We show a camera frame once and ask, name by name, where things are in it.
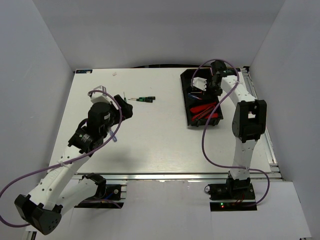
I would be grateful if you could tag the black far storage bin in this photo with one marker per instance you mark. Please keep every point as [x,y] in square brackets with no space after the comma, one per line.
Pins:
[186,76]

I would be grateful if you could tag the green black screwdriver upper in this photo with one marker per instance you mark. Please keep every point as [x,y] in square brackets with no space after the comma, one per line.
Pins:
[146,97]

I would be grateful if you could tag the black middle storage bin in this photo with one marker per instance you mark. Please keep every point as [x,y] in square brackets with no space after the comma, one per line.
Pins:
[196,94]

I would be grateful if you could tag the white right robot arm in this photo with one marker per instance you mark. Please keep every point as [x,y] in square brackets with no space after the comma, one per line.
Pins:
[242,99]

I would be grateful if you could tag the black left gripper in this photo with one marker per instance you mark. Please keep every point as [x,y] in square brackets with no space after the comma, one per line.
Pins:
[127,108]

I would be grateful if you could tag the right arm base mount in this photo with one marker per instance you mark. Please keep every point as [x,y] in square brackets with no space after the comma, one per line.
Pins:
[223,200]

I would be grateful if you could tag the black near storage bin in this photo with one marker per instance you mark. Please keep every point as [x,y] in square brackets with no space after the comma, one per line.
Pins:
[201,122]

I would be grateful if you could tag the large red black utility knife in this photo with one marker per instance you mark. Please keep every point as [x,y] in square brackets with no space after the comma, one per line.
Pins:
[202,111]

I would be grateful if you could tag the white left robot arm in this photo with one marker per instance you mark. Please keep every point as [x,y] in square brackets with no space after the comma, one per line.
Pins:
[44,206]

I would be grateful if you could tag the green black screwdriver lower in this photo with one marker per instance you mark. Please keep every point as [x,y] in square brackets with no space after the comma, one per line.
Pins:
[144,100]

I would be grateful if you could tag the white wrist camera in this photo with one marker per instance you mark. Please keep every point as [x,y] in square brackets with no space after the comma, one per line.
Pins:
[99,97]
[199,83]

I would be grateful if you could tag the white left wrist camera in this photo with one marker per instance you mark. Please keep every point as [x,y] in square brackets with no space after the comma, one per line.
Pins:
[99,97]

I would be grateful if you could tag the aluminium frame rail front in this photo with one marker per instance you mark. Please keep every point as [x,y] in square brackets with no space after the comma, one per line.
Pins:
[197,177]

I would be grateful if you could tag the green black screwdriver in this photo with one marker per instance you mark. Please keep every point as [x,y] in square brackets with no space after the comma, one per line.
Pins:
[144,100]
[146,97]

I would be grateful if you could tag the aluminium frame rail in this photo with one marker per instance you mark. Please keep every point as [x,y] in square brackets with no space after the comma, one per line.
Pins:
[258,129]
[197,177]

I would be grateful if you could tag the blue label sticker left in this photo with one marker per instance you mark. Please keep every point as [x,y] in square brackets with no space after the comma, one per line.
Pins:
[83,71]

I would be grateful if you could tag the black storage bin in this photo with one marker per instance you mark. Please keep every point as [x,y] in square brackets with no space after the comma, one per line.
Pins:
[186,76]
[196,94]
[201,122]

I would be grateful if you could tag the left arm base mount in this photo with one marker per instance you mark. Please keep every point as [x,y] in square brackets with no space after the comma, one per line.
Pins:
[106,196]

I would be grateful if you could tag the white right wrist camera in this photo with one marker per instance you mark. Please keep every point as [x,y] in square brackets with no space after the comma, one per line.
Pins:
[199,83]

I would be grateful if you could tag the red black utility knife small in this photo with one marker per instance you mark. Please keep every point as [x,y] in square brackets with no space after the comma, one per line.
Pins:
[214,116]

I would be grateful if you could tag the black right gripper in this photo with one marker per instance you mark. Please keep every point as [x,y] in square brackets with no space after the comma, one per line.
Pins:
[218,93]

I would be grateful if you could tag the aluminium frame rail right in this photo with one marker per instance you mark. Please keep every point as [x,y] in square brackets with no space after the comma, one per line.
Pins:
[258,129]

